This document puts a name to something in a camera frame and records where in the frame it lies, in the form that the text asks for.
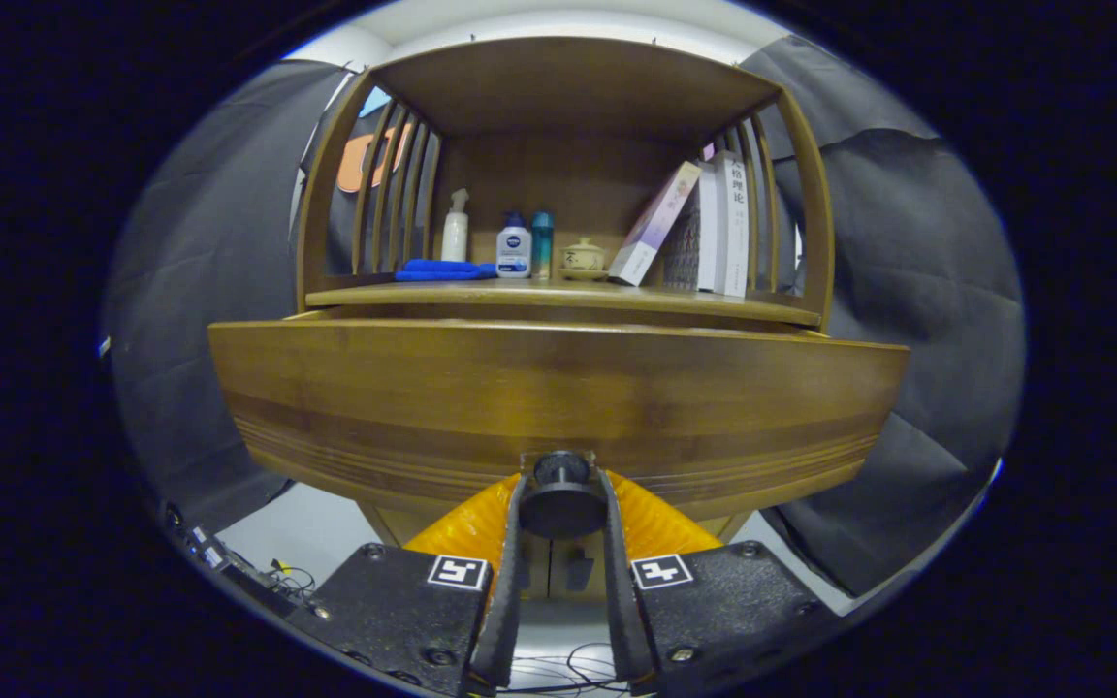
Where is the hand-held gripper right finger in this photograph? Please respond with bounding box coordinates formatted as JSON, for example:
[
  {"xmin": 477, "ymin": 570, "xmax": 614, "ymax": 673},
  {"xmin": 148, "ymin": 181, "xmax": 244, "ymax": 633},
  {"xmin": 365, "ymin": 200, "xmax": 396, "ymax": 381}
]
[{"xmin": 600, "ymin": 469, "xmax": 846, "ymax": 697}]

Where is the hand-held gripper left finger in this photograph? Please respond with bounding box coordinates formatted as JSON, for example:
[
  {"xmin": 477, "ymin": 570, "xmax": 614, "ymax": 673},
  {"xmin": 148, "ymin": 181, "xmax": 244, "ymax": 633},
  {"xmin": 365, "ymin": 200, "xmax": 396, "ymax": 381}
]
[{"xmin": 287, "ymin": 472, "xmax": 528, "ymax": 697}]

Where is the black round drawer knob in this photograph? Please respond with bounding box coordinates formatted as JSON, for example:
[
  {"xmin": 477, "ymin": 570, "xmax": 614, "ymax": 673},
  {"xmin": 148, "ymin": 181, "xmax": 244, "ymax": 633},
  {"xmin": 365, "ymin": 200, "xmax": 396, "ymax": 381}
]
[{"xmin": 518, "ymin": 451, "xmax": 608, "ymax": 541}]

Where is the wooden drawer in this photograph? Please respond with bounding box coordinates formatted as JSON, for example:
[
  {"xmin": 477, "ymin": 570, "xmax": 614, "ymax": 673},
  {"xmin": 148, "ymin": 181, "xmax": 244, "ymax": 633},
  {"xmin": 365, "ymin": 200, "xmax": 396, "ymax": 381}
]
[{"xmin": 207, "ymin": 305, "xmax": 910, "ymax": 524}]

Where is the wooden cabinet door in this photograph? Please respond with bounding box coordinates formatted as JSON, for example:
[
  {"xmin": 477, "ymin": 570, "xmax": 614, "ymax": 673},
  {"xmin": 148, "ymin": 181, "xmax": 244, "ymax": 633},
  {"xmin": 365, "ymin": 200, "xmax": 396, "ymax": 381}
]
[
  {"xmin": 523, "ymin": 536, "xmax": 552, "ymax": 599},
  {"xmin": 551, "ymin": 536, "xmax": 610, "ymax": 599}
]

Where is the wooden cabinet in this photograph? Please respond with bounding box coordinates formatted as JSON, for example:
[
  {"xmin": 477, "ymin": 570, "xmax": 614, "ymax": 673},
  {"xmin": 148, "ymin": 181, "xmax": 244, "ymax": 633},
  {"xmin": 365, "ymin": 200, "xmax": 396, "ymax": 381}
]
[{"xmin": 295, "ymin": 36, "xmax": 836, "ymax": 600}]

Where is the blue folded cloth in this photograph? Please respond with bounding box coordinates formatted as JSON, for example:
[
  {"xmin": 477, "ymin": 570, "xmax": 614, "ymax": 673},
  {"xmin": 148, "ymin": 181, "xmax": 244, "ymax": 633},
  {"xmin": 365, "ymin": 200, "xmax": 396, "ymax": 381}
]
[{"xmin": 394, "ymin": 258, "xmax": 499, "ymax": 283}]

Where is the white lotion bottle blue cap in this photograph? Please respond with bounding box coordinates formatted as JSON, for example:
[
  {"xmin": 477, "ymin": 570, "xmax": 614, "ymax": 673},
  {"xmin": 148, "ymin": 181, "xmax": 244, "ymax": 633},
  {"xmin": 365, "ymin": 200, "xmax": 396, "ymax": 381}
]
[{"xmin": 496, "ymin": 210, "xmax": 532, "ymax": 280}]

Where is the white spray bottle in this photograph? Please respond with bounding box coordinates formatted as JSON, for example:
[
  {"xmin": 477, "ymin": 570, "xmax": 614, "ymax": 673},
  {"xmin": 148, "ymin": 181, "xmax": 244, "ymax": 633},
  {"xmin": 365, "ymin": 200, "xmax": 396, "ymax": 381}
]
[{"xmin": 440, "ymin": 188, "xmax": 471, "ymax": 264}]

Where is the beige lidded teacup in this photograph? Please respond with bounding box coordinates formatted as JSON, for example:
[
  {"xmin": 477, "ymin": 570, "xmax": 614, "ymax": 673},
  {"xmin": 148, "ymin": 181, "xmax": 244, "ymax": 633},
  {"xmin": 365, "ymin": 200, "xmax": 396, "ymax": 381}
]
[{"xmin": 558, "ymin": 238, "xmax": 610, "ymax": 283}]

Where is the white book black lettered spine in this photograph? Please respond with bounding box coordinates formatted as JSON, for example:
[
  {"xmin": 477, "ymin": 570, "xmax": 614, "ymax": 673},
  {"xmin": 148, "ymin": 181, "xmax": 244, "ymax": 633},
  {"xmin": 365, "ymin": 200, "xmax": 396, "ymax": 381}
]
[{"xmin": 719, "ymin": 150, "xmax": 750, "ymax": 299}]

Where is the plain white book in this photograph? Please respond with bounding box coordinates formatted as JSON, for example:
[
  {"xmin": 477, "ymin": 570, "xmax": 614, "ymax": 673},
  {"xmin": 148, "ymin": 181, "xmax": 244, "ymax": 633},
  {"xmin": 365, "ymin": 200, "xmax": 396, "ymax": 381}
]
[{"xmin": 697, "ymin": 161, "xmax": 726, "ymax": 294}]

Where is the slim teal bottle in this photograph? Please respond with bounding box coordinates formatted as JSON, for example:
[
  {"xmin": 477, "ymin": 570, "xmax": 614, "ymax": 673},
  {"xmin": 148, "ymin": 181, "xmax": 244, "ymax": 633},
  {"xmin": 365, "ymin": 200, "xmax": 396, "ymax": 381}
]
[{"xmin": 530, "ymin": 210, "xmax": 555, "ymax": 280}]

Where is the purple and white book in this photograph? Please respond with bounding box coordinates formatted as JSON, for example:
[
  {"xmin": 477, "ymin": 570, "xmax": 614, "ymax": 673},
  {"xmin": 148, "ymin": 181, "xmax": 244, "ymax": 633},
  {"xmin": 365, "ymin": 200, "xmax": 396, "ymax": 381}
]
[{"xmin": 608, "ymin": 160, "xmax": 703, "ymax": 288}]

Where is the black backdrop cloth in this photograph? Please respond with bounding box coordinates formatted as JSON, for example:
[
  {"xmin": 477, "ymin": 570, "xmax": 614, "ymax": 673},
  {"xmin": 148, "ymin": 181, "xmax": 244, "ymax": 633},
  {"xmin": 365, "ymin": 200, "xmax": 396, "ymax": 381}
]
[{"xmin": 103, "ymin": 34, "xmax": 1027, "ymax": 597}]

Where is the tangle of black cables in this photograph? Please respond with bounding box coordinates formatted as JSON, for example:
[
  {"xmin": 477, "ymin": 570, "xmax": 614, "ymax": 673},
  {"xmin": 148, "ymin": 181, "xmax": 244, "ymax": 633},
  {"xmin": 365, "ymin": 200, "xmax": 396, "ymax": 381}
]
[{"xmin": 510, "ymin": 640, "xmax": 631, "ymax": 695}]

